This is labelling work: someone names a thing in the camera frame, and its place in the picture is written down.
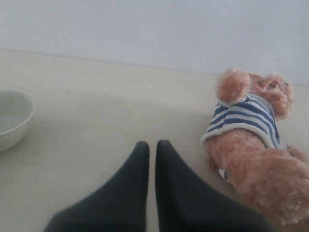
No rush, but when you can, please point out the tan teddy bear striped sweater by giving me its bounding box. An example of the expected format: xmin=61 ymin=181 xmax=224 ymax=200
xmin=201 ymin=68 xmax=309 ymax=227

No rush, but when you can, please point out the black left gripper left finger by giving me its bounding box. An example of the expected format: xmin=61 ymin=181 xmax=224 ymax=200
xmin=44 ymin=141 xmax=150 ymax=232

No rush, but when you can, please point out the white bowl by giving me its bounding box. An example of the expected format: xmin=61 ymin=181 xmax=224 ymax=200
xmin=0 ymin=89 xmax=35 ymax=152

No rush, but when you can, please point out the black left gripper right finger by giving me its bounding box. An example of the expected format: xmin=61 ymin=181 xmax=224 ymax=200
xmin=155 ymin=140 xmax=273 ymax=232

